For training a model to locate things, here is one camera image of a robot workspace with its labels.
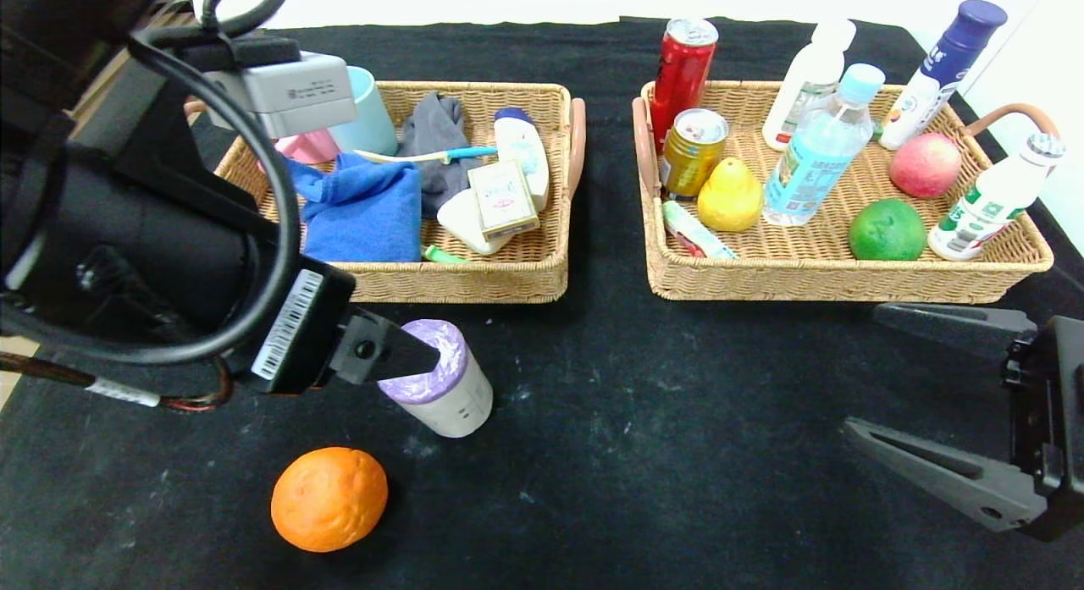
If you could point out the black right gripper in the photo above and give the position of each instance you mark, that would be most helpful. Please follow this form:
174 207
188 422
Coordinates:
1043 425

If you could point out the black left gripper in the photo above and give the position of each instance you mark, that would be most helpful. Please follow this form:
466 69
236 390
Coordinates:
292 328

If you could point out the purple trash bag roll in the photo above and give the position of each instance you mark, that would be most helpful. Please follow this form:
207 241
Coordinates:
449 404

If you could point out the orange fruit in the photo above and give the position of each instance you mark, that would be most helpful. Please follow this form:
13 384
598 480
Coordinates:
329 499

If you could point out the playing card box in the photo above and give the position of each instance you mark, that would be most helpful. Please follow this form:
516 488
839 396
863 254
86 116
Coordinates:
502 199

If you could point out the clear water bottle blue cap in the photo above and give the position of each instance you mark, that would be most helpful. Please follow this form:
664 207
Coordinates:
804 167

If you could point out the yellow lemon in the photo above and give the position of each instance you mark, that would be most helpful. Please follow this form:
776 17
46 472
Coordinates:
730 196

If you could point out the red Hi-Chew candy pack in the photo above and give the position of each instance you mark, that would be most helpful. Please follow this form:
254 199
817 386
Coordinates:
690 230

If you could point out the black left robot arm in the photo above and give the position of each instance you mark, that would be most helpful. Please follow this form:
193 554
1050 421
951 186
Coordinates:
127 234

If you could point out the wicker basket with toiletries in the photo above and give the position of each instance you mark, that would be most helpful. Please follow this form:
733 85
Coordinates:
525 268

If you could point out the wicker basket with food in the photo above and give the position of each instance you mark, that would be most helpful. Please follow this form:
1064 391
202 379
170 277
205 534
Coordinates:
762 260

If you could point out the small green plastic item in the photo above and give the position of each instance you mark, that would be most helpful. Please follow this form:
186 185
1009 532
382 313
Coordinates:
439 254

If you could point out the blue cloth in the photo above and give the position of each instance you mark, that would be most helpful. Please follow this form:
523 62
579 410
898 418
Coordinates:
364 217

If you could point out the white soap box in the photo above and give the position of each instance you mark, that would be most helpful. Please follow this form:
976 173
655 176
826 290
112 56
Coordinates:
457 222

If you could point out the green citrus fruit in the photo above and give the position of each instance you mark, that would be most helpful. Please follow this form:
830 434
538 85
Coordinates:
885 232

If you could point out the white yogurt bottle green label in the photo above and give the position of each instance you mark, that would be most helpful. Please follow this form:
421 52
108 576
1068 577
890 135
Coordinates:
982 205

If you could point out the pink plastic cup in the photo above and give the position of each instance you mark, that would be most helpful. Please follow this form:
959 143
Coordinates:
309 146

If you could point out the white and blue toothbrush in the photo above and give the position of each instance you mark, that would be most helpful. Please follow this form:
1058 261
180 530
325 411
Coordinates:
470 151

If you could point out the light teal plastic cup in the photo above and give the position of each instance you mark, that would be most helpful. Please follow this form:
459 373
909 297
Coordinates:
373 116

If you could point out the grey cloth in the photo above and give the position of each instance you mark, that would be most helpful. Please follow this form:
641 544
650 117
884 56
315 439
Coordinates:
436 124

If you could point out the red apple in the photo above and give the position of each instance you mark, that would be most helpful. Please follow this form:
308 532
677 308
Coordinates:
923 167

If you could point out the black tablecloth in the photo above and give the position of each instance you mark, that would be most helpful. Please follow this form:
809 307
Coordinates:
593 488

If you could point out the white lotion bottle blue cap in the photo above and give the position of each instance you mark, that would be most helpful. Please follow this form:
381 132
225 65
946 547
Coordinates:
518 137

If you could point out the white bottle purple cap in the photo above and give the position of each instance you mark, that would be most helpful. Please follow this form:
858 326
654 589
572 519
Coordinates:
923 90

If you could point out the gold drink can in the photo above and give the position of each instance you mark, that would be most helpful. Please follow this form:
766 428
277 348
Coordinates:
690 162

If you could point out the white table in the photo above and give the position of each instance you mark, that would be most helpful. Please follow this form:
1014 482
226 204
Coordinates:
508 2

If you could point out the red drink can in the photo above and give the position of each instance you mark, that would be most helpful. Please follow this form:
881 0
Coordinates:
682 74

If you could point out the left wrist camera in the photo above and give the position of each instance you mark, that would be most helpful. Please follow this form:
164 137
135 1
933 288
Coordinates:
288 90

